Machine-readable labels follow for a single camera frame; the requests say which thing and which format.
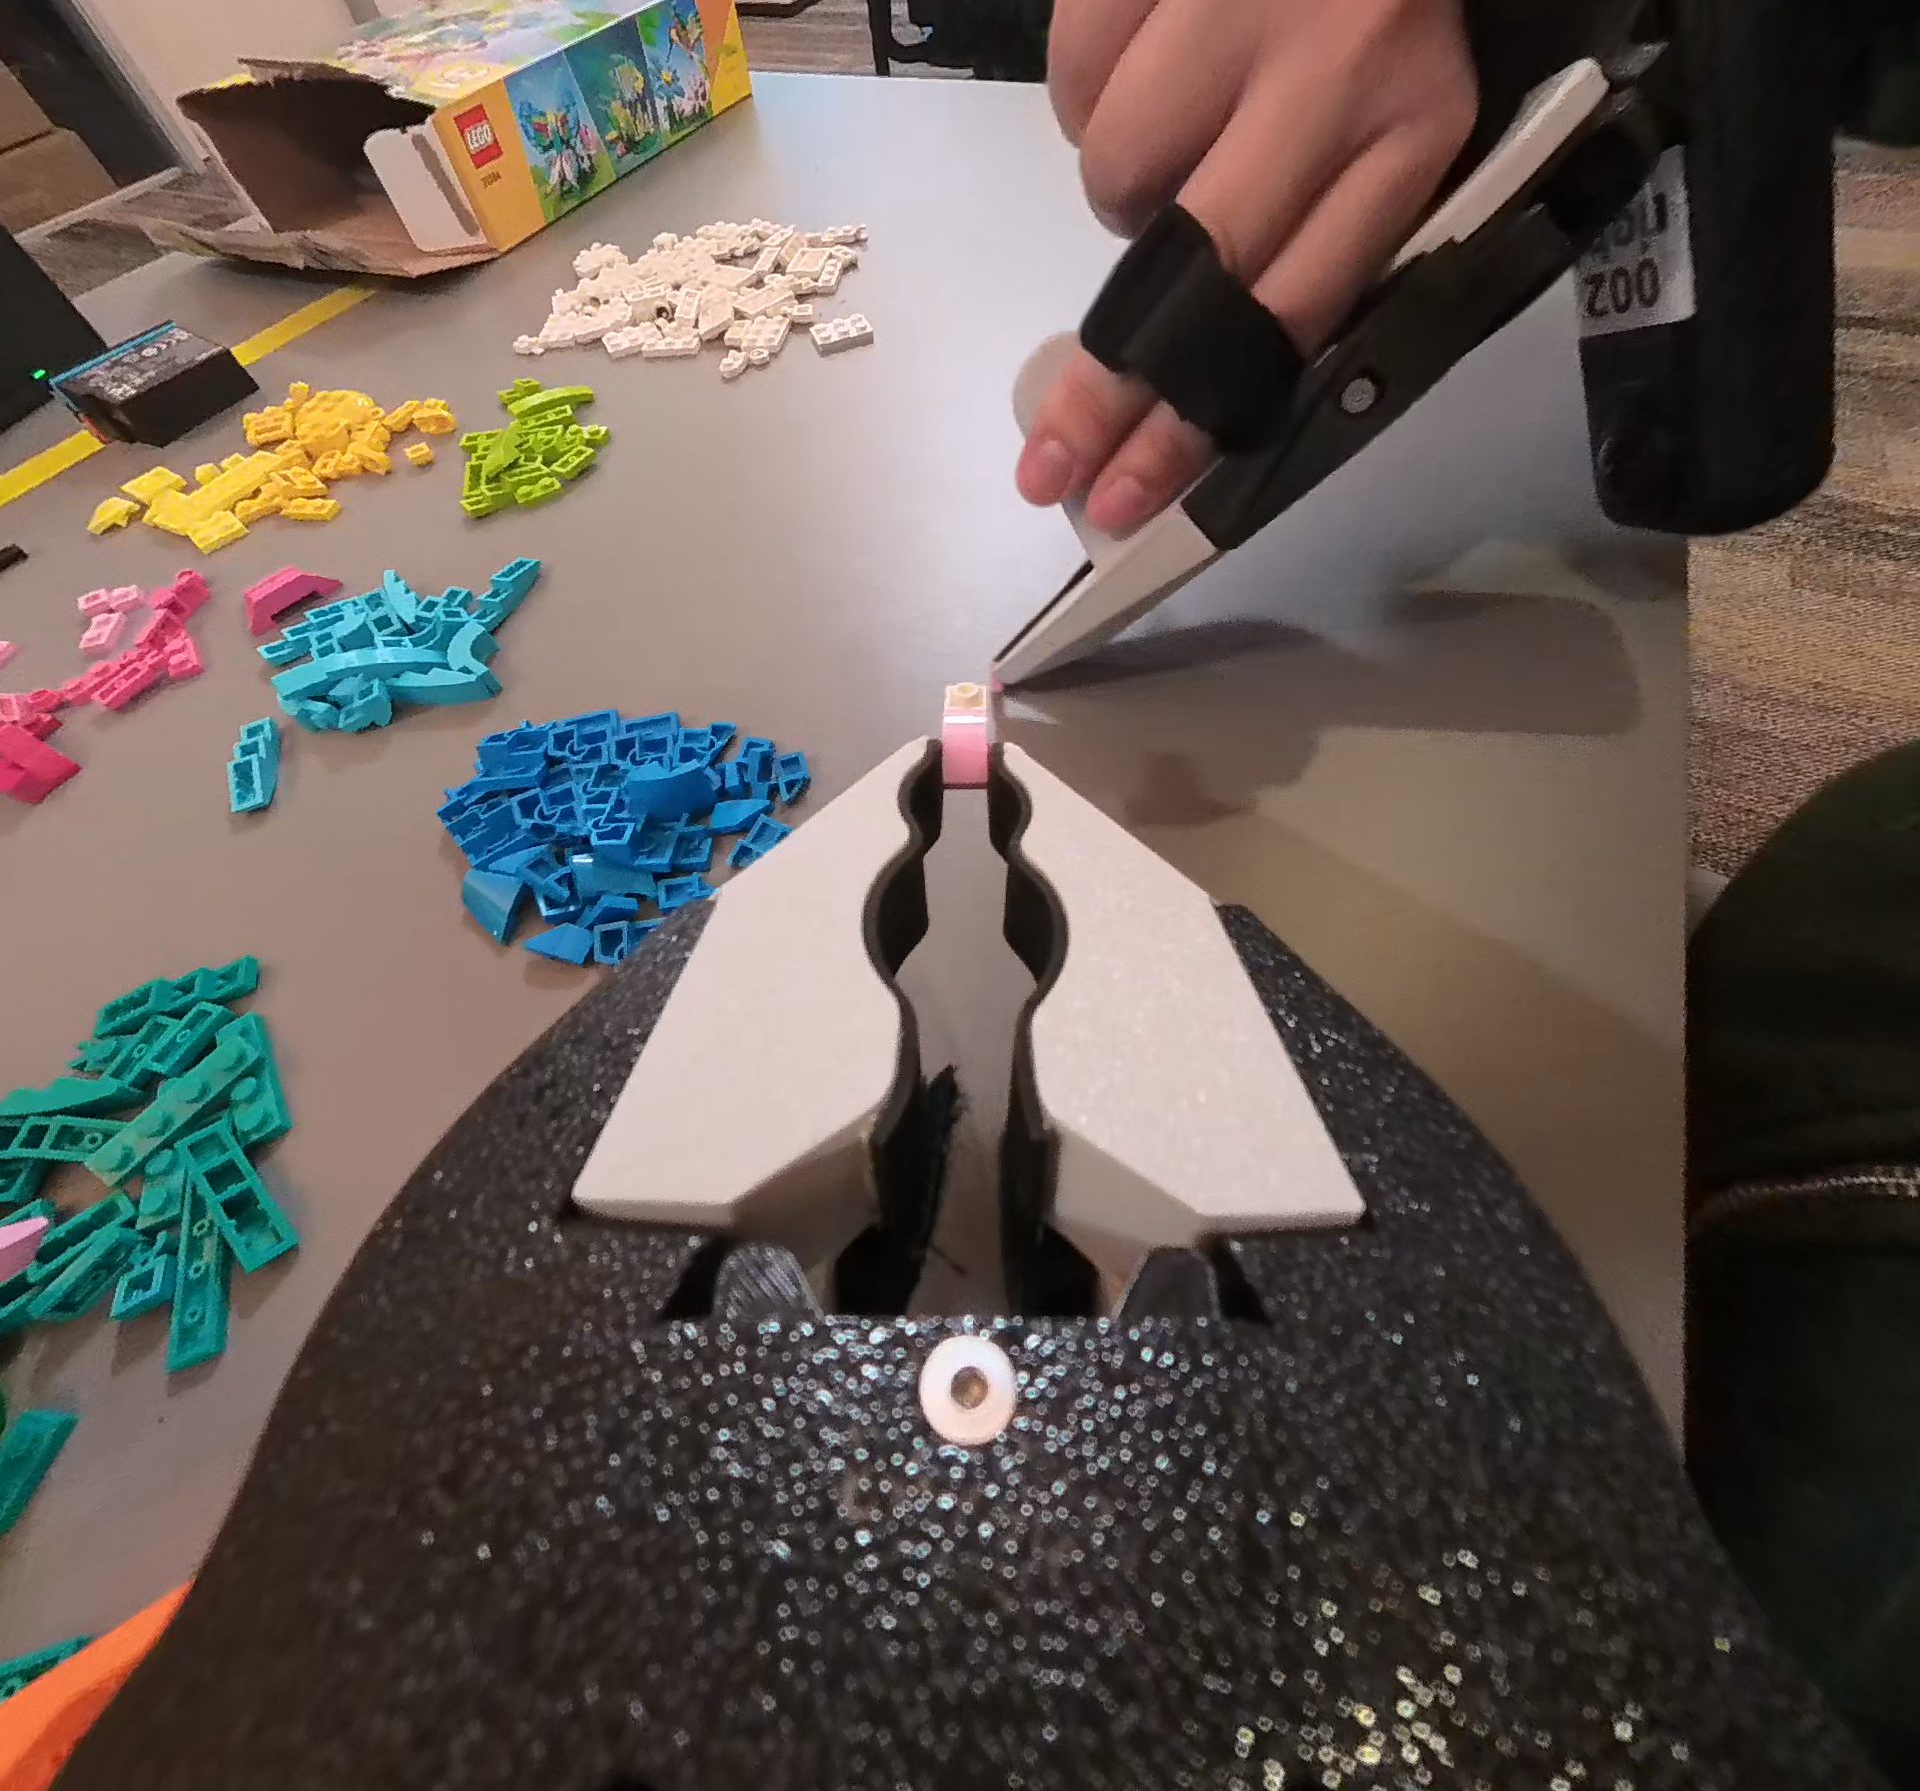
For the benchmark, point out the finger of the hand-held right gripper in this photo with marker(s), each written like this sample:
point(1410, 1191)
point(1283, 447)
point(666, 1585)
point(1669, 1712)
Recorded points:
point(1074, 600)
point(1148, 606)

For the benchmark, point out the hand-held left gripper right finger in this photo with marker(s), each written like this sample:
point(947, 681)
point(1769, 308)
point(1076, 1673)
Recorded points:
point(1185, 1072)

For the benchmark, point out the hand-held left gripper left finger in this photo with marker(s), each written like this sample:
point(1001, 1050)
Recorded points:
point(735, 1072)

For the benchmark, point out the pink lego piece with tan stud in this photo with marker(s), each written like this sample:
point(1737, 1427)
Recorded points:
point(969, 748)

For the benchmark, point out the pile of blue lego pieces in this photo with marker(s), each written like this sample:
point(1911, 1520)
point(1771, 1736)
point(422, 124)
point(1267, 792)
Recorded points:
point(616, 832)

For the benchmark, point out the pile of white lego pieces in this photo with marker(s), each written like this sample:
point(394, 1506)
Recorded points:
point(705, 292)

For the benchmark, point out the pile of cyan lego pieces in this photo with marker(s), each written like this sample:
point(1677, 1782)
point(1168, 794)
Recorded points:
point(390, 651)

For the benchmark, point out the pile of lime lego pieces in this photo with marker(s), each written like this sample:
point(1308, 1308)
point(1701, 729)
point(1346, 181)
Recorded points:
point(533, 449)

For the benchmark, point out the single cyan lego slope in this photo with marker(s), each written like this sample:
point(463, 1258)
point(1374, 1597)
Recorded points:
point(255, 766)

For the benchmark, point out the pile of teal lego pieces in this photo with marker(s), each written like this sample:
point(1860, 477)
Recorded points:
point(166, 1147)

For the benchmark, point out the magenta lego slope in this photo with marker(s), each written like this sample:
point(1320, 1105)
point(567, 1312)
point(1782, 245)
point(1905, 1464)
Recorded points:
point(293, 600)
point(31, 764)

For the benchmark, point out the torn cardboard lego box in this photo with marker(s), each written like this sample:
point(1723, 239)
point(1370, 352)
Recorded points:
point(571, 96)

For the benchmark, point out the pile of pink lego pieces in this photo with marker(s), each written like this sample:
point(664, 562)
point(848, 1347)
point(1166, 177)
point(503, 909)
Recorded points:
point(128, 651)

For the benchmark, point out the pile of yellow lego pieces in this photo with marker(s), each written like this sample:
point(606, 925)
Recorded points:
point(287, 457)

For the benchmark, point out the teal lego wedge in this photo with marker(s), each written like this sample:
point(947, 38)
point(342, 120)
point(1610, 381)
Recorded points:
point(31, 1468)

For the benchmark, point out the orange lego piece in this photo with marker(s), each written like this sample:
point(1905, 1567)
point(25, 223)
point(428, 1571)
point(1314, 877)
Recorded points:
point(91, 1700)

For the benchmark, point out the person's right hand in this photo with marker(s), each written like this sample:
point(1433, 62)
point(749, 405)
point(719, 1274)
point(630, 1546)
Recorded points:
point(1277, 66)

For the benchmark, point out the person's dark green pants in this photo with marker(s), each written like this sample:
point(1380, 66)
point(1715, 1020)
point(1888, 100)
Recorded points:
point(1816, 1220)

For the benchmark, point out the yellow tape strip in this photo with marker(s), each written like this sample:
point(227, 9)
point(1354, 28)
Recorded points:
point(301, 318)

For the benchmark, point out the black battery pack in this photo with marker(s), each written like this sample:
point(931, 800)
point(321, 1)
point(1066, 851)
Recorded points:
point(150, 381)

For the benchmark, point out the black device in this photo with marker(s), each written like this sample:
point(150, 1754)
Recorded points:
point(31, 322)

